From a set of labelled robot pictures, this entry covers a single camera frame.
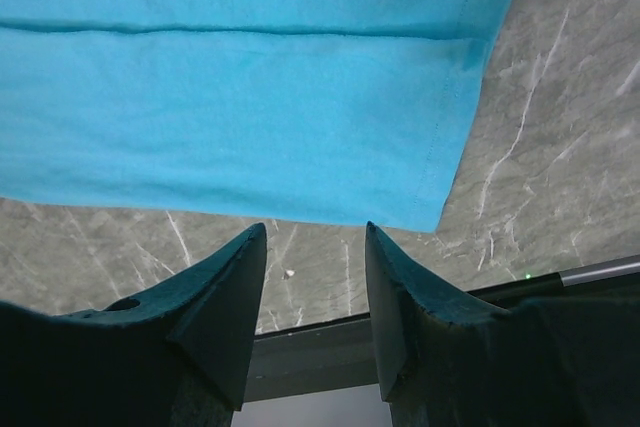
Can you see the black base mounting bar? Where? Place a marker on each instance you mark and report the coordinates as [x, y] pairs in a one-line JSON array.
[[310, 357]]

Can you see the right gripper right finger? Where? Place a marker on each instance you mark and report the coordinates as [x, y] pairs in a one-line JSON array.
[[561, 349]]

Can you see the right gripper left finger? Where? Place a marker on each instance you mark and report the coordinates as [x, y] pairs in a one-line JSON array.
[[175, 354]]

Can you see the turquoise t shirt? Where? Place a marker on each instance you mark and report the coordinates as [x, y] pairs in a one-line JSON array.
[[321, 111]]

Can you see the aluminium frame rail front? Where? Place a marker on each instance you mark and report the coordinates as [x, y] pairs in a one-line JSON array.
[[600, 271]]

